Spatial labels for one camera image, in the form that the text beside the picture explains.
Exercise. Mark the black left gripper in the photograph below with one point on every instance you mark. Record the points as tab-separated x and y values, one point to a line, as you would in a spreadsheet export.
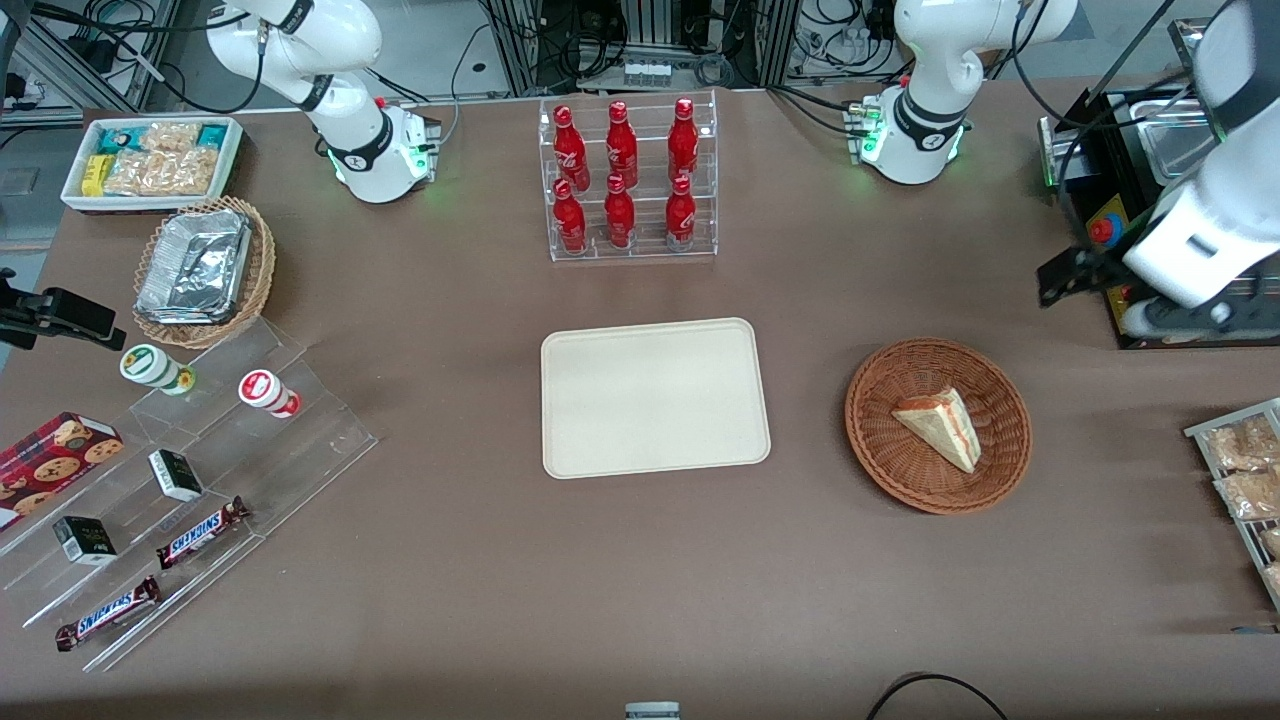
1097	266

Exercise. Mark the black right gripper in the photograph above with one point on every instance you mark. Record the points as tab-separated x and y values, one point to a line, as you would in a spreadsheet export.
62	312

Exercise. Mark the triangle sandwich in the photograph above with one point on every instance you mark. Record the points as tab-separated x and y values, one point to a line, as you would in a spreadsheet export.
940	425

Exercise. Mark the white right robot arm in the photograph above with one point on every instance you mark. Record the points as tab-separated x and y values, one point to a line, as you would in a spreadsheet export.
370	150

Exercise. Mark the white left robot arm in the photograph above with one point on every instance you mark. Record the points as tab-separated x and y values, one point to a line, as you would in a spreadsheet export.
1195	240

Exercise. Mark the silver foil tray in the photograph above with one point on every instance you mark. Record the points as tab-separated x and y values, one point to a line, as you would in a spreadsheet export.
192	268

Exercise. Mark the tan oval wicker basket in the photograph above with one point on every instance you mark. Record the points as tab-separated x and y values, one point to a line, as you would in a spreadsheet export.
260	275

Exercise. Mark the brown round wicker basket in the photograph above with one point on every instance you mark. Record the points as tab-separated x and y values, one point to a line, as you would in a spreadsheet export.
905	475

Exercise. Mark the cream rectangular tray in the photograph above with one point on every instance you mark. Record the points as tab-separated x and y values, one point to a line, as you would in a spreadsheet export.
655	398

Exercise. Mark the red emergency stop button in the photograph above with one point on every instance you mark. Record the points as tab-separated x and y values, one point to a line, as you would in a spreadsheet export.
1102	230

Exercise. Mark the green lid yogurt cup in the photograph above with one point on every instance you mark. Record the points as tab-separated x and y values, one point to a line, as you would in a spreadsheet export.
150	366

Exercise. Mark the black metal appliance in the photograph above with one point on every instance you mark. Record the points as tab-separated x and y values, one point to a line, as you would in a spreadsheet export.
1105	160

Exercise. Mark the yellow snack pack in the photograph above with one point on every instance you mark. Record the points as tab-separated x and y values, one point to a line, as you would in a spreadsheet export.
94	175

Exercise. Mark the red cookie box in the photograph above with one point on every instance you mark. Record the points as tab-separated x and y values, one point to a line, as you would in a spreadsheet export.
55	458

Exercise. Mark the large clear cookie bag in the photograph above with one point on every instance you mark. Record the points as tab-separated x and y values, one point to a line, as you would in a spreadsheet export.
165	173

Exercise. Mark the teal snack pack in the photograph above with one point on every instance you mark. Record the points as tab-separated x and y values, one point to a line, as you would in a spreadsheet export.
116	139
212	136

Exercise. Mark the small dark green box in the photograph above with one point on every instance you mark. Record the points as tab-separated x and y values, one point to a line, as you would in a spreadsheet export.
176	475
84	540

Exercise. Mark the small clear cookie bag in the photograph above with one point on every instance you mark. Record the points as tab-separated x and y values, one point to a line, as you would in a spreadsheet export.
170	137

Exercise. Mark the red lid yogurt cup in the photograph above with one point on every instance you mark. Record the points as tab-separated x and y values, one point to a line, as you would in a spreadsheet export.
265	391

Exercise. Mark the white rectangular snack bin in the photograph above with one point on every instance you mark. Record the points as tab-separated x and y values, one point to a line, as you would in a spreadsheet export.
232	150

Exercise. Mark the clear bag of pastry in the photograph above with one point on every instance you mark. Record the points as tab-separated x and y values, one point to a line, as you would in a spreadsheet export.
1250	494
1240	443

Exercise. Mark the clear acrylic stepped display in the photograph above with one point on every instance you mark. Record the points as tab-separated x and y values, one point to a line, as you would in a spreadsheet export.
280	450

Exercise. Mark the snickers chocolate bar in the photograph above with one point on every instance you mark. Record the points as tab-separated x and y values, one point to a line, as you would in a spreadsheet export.
108	614
200	533

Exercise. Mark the red cola bottle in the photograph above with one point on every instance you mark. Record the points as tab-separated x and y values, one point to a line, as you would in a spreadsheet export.
680	216
621	148
683	142
570	222
619	216
570	150

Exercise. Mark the clear acrylic bottle rack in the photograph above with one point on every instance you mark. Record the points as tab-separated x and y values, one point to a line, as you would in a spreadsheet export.
648	215

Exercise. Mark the small grey device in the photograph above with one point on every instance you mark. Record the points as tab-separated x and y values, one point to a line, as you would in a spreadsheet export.
652	711

